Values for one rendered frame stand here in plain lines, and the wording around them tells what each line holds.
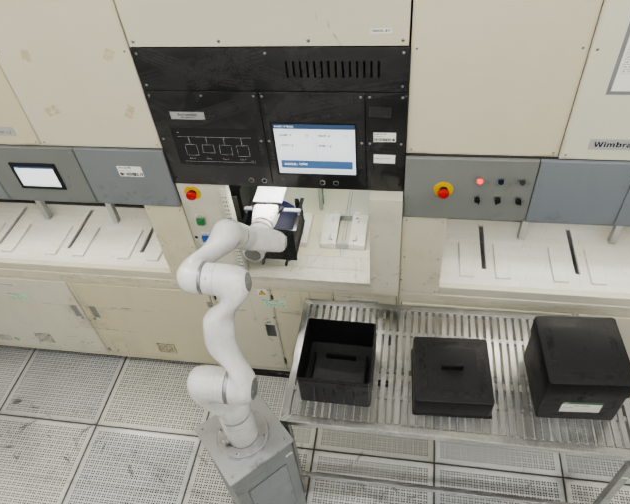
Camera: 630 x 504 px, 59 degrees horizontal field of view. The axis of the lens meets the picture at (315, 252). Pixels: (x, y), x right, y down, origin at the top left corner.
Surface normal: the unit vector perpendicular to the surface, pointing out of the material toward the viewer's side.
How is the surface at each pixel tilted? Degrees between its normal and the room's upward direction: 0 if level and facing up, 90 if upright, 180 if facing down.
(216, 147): 90
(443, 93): 90
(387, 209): 90
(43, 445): 0
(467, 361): 0
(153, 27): 91
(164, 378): 0
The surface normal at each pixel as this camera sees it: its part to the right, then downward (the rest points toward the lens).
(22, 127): -0.15, 0.73
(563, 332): -0.08, -0.68
